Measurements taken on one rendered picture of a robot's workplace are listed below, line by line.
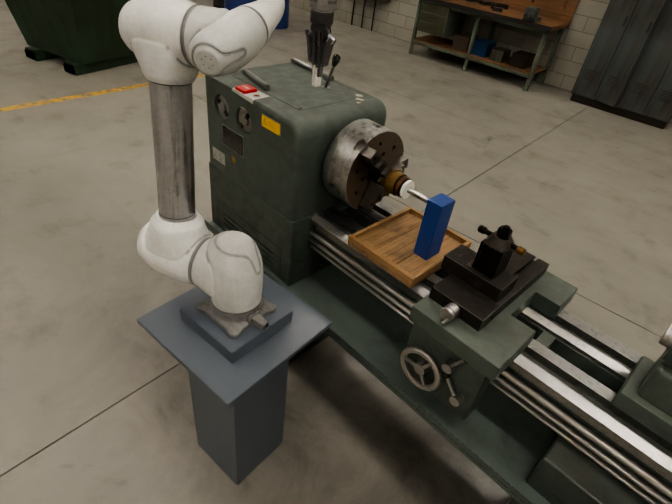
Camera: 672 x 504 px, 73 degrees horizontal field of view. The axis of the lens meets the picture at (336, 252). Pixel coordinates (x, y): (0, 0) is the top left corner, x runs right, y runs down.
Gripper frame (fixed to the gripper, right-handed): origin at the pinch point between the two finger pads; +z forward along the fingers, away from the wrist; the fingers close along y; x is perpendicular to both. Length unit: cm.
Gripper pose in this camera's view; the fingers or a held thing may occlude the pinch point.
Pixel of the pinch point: (316, 75)
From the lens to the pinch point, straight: 166.1
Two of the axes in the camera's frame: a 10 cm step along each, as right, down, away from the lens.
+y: 6.9, 5.0, -5.3
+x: 7.2, -3.6, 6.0
